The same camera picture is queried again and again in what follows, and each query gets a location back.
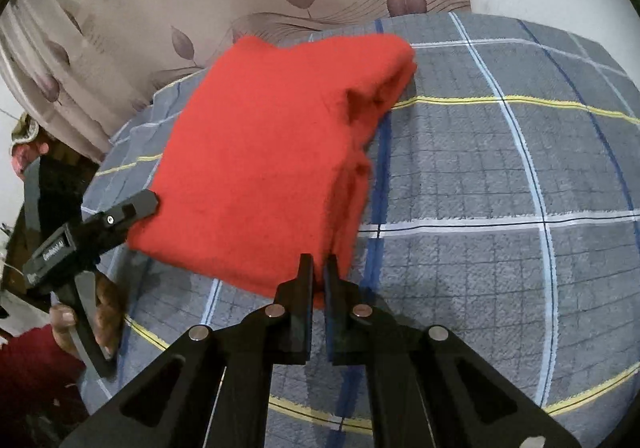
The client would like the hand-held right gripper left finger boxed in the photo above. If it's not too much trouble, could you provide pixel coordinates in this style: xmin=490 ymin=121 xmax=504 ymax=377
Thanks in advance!
xmin=60 ymin=253 xmax=316 ymax=448

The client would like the red knit sweater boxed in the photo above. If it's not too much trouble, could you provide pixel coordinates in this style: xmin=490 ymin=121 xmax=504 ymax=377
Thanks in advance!
xmin=125 ymin=34 xmax=418 ymax=301

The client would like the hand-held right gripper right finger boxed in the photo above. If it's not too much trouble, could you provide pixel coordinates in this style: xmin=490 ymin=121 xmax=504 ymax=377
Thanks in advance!
xmin=324 ymin=254 xmax=582 ymax=448

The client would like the person's left forearm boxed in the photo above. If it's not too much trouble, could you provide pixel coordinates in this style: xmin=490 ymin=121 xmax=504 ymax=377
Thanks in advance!
xmin=0 ymin=323 xmax=88 ymax=448

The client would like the person's left hand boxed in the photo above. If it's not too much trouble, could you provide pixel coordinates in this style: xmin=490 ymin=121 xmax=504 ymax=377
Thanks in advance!
xmin=50 ymin=272 xmax=123 ymax=360

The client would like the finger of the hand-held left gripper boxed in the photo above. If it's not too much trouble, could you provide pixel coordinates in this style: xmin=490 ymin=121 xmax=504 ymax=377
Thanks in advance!
xmin=80 ymin=189 xmax=161 ymax=251

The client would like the grey plaid blanket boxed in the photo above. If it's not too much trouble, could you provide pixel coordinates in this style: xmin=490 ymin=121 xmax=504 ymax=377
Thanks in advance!
xmin=80 ymin=10 xmax=640 ymax=448

